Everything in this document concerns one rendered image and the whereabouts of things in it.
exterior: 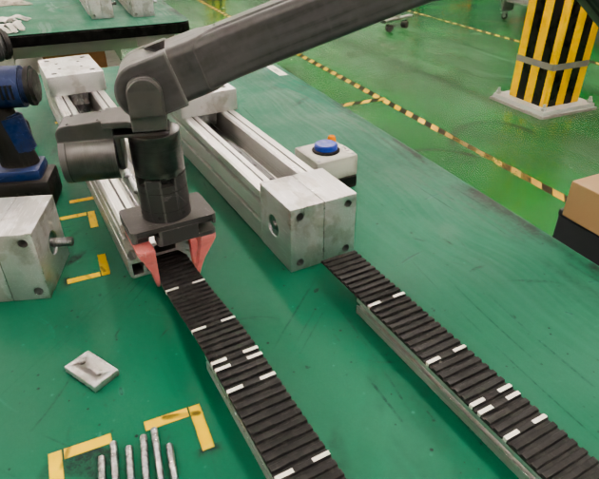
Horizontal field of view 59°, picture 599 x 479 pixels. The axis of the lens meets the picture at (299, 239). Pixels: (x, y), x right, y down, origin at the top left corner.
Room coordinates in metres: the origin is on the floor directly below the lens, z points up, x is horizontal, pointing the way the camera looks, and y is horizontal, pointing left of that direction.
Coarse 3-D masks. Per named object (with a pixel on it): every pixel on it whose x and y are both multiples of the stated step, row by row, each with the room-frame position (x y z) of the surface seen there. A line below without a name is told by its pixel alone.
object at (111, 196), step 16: (48, 96) 1.20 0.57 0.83; (64, 96) 1.07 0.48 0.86; (96, 96) 1.07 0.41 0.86; (64, 112) 0.97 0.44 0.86; (80, 112) 1.06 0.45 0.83; (128, 160) 0.84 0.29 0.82; (128, 176) 0.75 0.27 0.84; (96, 192) 0.73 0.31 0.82; (112, 192) 0.65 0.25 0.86; (128, 192) 0.71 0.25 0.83; (112, 208) 0.60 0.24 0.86; (112, 224) 0.63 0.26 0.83; (128, 240) 0.57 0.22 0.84; (128, 256) 0.57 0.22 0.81; (128, 272) 0.57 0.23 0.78; (144, 272) 0.57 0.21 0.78
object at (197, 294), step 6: (204, 288) 0.52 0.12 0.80; (210, 288) 0.52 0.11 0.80; (186, 294) 0.51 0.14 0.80; (192, 294) 0.51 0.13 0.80; (198, 294) 0.51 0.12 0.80; (204, 294) 0.51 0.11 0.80; (210, 294) 0.51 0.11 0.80; (174, 300) 0.50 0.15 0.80; (180, 300) 0.49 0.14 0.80; (186, 300) 0.49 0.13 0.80; (174, 306) 0.49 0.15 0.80
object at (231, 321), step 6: (228, 318) 0.45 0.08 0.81; (234, 318) 0.45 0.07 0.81; (210, 324) 0.44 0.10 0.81; (216, 324) 0.44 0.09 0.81; (222, 324) 0.44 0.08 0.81; (228, 324) 0.44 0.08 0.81; (234, 324) 0.44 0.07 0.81; (192, 330) 0.43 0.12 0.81; (198, 330) 0.43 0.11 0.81; (204, 330) 0.43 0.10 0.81; (210, 330) 0.43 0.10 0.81; (216, 330) 0.43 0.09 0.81; (222, 330) 0.43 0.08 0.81; (198, 336) 0.42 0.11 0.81; (204, 336) 0.42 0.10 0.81
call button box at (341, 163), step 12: (312, 144) 0.87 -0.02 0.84; (300, 156) 0.84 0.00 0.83; (312, 156) 0.82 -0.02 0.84; (324, 156) 0.82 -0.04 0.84; (336, 156) 0.82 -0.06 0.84; (348, 156) 0.82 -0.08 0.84; (324, 168) 0.80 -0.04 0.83; (336, 168) 0.81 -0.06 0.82; (348, 168) 0.82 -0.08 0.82; (348, 180) 0.82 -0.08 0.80
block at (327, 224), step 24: (264, 192) 0.64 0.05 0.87; (288, 192) 0.63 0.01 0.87; (312, 192) 0.63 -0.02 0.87; (336, 192) 0.63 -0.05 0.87; (264, 216) 0.64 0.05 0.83; (288, 216) 0.58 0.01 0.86; (312, 216) 0.59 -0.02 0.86; (336, 216) 0.61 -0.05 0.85; (264, 240) 0.65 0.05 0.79; (288, 240) 0.58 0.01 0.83; (312, 240) 0.59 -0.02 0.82; (336, 240) 0.61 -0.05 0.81; (288, 264) 0.58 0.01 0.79; (312, 264) 0.59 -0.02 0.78
